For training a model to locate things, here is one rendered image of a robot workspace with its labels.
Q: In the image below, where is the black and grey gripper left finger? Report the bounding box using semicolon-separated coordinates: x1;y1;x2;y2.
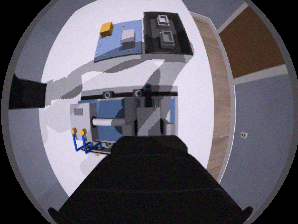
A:
122;119;138;136

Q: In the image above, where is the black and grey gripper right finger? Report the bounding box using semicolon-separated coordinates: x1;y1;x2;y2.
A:
160;118;176;135

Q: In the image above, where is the yellow brass block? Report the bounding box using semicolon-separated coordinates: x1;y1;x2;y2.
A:
99;21;114;38

